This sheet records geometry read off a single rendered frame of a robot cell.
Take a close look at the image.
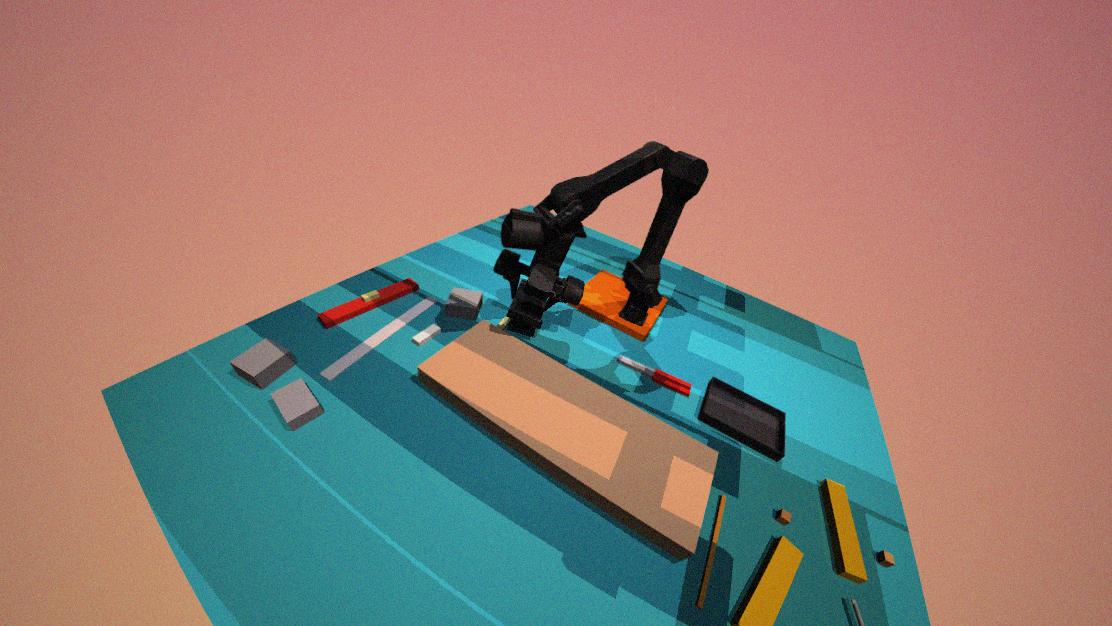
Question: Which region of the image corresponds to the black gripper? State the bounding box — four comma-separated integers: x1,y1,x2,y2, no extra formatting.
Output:
493,249,585,312

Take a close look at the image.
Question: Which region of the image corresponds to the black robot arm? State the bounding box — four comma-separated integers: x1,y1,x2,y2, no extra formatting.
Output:
502,141,709,327

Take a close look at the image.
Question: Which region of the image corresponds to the tan wooden floor panel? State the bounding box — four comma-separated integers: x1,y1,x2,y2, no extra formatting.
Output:
418,319,718,562

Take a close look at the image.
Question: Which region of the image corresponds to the yellow flat bar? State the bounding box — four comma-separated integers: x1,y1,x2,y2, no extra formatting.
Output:
820,478,868,584
731,535,804,626

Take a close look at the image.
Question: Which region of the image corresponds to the awl with red handle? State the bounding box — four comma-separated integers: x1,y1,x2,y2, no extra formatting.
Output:
618,356,691,397

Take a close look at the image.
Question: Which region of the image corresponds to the orange thin bar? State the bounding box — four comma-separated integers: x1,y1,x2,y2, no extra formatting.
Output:
695,495,726,609

